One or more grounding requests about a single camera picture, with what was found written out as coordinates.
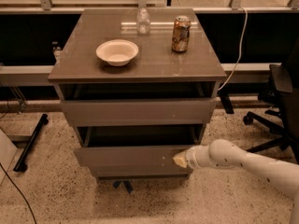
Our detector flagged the grey drawer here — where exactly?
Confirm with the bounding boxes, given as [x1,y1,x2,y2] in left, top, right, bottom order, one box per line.
[74,124,204,167]
[90,165,192,180]
[60,99,215,127]

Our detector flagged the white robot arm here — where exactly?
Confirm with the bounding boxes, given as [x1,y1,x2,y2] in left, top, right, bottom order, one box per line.
[173,139,299,224]

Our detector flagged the grey top drawer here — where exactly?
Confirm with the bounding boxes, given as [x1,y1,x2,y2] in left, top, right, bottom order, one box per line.
[60,99,215,127]

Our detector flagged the grey bottom drawer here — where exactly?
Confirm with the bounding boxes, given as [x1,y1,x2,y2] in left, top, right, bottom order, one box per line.
[90,165,192,180]

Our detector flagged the grey drawer cabinet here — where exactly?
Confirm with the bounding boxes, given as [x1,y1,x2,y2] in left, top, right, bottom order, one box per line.
[48,7,228,182]

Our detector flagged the black table leg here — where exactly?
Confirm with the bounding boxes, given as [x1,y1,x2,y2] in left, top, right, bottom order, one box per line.
[218,88,234,114]

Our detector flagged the white paper bowl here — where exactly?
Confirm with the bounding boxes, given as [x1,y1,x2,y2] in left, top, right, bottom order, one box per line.
[96,39,139,67]

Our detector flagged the black office chair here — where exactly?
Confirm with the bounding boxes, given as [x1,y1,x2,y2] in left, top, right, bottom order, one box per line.
[243,40,299,163]

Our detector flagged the orange soda can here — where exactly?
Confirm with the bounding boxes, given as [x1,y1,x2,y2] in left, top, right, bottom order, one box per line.
[172,16,192,52]

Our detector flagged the black floor bar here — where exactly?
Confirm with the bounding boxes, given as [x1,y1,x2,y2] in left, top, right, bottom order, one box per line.
[13,114,49,172]

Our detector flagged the white cable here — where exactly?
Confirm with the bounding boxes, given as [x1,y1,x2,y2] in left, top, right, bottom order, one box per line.
[217,7,249,92]

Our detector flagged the black floor cable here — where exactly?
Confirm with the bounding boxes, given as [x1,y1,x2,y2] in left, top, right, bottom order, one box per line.
[0,161,38,224]

